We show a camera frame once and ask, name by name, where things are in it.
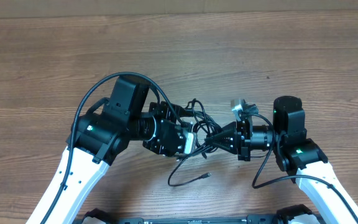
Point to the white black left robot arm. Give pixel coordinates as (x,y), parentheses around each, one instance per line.
(120,108)

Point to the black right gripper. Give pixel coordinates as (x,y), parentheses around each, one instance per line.
(229,139)

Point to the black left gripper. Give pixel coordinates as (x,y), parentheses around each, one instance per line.
(163,109)

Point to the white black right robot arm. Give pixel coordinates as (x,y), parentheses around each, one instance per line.
(303,161)

